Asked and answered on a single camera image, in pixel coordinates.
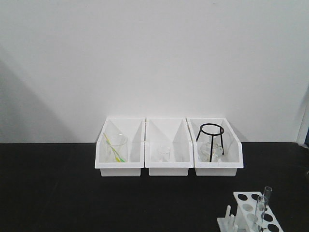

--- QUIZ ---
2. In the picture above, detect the white test tube rack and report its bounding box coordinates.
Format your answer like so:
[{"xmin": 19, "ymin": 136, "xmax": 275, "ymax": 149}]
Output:
[{"xmin": 217, "ymin": 191, "xmax": 283, "ymax": 232}]

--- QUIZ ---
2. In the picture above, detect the middle white storage bin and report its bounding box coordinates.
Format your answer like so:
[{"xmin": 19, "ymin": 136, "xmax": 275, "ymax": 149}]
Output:
[{"xmin": 144, "ymin": 118, "xmax": 194, "ymax": 176}]

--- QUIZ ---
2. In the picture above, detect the white storage bin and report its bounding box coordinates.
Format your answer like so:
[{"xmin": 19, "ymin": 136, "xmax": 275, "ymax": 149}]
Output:
[
  {"xmin": 95, "ymin": 117, "xmax": 146, "ymax": 177},
  {"xmin": 144, "ymin": 118, "xmax": 194, "ymax": 176},
  {"xmin": 186, "ymin": 118, "xmax": 244, "ymax": 176}
]

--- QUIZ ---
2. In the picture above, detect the small clear glass beaker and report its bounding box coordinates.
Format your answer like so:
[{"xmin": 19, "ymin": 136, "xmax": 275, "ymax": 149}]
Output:
[{"xmin": 157, "ymin": 145, "xmax": 170, "ymax": 162}]

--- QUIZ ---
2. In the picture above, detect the large clear glass beaker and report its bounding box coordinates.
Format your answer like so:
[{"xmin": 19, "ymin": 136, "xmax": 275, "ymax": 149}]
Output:
[{"xmin": 103, "ymin": 133, "xmax": 128, "ymax": 163}]

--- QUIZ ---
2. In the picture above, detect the left white storage bin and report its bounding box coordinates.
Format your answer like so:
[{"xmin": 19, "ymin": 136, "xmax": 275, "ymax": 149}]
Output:
[{"xmin": 95, "ymin": 117, "xmax": 146, "ymax": 177}]

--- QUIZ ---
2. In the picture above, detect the green plastic spatula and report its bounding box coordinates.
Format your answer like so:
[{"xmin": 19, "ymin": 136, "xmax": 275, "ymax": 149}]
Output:
[{"xmin": 107, "ymin": 145, "xmax": 126, "ymax": 162}]

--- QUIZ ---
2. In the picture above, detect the yellow plastic spatula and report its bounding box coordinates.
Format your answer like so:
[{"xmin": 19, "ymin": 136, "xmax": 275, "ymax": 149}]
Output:
[{"xmin": 103, "ymin": 133, "xmax": 122, "ymax": 162}]

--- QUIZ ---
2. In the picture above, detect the glass alcohol lamp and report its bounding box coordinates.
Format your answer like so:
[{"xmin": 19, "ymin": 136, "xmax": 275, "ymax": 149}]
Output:
[{"xmin": 199, "ymin": 142, "xmax": 223, "ymax": 163}]

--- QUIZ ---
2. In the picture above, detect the black metal tripod stand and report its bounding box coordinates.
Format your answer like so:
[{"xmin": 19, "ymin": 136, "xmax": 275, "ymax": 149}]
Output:
[{"xmin": 196, "ymin": 123, "xmax": 225, "ymax": 162}]

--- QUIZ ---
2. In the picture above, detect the right white storage bin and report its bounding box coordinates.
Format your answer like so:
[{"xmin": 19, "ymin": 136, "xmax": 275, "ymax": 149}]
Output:
[{"xmin": 186, "ymin": 118, "xmax": 244, "ymax": 176}]

